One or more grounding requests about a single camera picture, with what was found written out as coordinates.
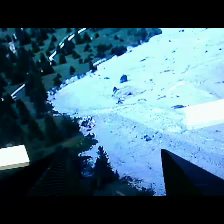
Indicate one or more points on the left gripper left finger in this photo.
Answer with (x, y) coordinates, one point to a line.
(53, 176)

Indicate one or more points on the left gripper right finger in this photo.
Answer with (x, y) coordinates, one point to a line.
(186, 180)

